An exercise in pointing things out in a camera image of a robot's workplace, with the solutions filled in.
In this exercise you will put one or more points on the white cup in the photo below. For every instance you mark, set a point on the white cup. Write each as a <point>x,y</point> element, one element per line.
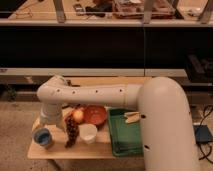
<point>88,133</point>

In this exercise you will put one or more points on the wooden table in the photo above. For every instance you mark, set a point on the wooden table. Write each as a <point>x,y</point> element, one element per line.
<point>101,148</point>

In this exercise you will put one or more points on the red tray on shelf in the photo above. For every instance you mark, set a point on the red tray on shelf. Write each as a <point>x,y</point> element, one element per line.
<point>135,9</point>

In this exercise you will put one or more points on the orange bowl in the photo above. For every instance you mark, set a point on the orange bowl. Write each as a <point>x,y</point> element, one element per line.
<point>96,115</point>

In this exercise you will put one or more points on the green plastic tray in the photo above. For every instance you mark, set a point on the green plastic tray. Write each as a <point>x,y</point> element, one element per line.
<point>125,137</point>

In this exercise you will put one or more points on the bunch of dark grapes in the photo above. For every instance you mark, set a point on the bunch of dark grapes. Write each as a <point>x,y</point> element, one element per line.
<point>72,131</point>

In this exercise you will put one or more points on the blue plastic cup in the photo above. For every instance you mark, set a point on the blue plastic cup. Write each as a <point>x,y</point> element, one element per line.
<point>43,137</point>

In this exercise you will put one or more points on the yellow banana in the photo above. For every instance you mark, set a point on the yellow banana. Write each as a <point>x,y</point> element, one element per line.
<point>131,117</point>

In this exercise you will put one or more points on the black power box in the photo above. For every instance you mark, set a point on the black power box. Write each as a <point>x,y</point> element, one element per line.
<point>202,134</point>

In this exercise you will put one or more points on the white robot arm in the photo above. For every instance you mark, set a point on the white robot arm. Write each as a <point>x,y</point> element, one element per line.
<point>166,123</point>

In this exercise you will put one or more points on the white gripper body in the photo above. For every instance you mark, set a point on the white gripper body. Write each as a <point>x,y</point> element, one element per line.
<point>52,115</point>

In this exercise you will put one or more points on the yellow red apple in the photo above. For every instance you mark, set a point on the yellow red apple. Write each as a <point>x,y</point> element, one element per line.
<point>78,116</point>

